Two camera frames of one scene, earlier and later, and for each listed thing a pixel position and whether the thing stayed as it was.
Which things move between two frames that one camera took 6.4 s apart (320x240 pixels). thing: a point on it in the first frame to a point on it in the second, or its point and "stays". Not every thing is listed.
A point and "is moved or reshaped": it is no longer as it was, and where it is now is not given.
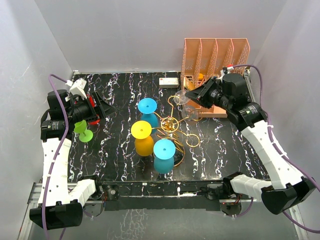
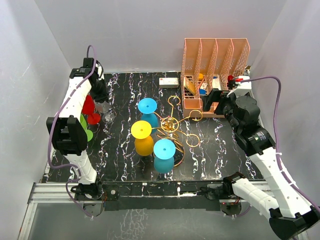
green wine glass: [85, 135] stays
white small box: [168, 82] stays
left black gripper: [104, 108] to [104, 96]
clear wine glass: [191, 114] is moved or reshaped
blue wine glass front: [164, 151] stays
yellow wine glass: [144, 143] stays
